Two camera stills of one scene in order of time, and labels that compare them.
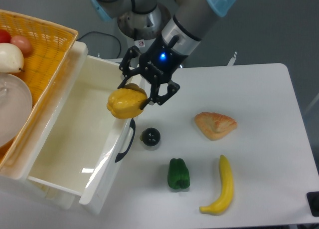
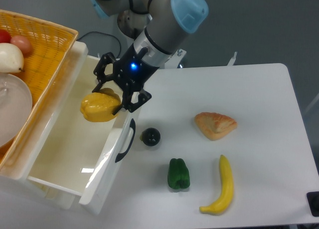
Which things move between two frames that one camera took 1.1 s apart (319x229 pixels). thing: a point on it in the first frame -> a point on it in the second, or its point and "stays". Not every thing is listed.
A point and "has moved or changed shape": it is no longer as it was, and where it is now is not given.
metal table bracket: x=232 y=60 stays
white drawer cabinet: x=15 y=181 stays
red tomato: x=5 y=36 stays
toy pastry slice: x=214 y=125 stays
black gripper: x=158 y=65 -> x=131 y=72
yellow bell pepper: x=126 y=103 has moved or changed shape
